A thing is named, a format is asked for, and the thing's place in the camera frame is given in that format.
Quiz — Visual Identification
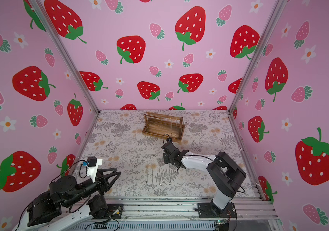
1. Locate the aluminium rail frame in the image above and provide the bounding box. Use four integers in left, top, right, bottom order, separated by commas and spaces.
48, 196, 283, 231

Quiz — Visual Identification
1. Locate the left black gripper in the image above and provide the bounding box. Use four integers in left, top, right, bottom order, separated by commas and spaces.
63, 168, 121, 210

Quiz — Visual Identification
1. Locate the wooden jewelry display stand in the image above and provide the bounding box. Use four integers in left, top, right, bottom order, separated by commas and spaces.
142, 112, 185, 142

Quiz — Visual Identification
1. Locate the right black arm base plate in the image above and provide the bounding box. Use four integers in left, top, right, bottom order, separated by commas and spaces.
195, 202, 237, 218

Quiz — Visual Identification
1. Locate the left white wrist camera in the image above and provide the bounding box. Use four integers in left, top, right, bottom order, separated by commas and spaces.
86, 157, 103, 182

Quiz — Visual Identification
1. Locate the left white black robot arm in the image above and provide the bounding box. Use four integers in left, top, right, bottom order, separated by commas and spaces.
14, 168, 123, 231

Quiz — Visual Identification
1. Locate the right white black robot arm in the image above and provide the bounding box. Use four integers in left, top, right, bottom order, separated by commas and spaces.
162, 138, 247, 214

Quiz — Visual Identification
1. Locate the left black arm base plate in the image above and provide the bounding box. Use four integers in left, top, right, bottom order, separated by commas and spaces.
93, 204, 124, 219

